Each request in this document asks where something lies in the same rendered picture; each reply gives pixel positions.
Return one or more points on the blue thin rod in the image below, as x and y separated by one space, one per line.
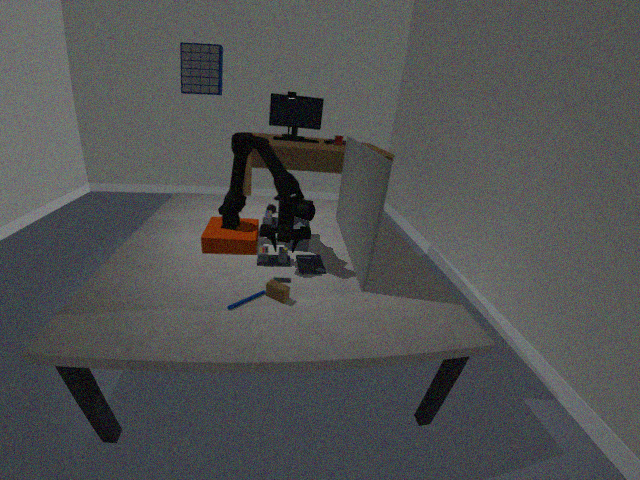
246 300

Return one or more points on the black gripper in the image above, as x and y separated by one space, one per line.
268 232

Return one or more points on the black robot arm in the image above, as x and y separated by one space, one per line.
285 183

